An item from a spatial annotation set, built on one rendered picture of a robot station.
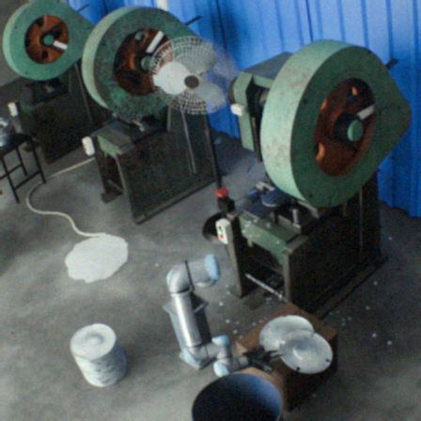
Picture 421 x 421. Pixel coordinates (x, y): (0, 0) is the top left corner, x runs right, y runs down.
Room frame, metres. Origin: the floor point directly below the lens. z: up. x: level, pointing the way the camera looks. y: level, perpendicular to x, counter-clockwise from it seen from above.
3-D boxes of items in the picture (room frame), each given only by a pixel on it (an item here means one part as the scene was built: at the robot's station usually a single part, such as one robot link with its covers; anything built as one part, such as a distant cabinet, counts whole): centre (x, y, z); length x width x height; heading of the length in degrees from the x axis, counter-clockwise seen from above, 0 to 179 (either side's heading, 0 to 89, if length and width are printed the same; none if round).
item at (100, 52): (4.34, 0.18, 0.87); 1.53 x 0.99 x 1.74; 121
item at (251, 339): (1.98, -0.26, 0.18); 0.40 x 0.38 x 0.35; 123
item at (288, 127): (2.47, -0.73, 1.33); 1.03 x 0.28 x 0.82; 123
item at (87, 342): (2.29, 0.84, 0.26); 0.29 x 0.29 x 0.01
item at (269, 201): (2.60, -0.32, 0.72); 0.25 x 0.14 x 0.14; 123
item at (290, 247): (2.55, -0.73, 0.45); 0.92 x 0.12 x 0.90; 123
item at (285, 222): (2.70, -0.46, 0.68); 0.45 x 0.30 x 0.06; 33
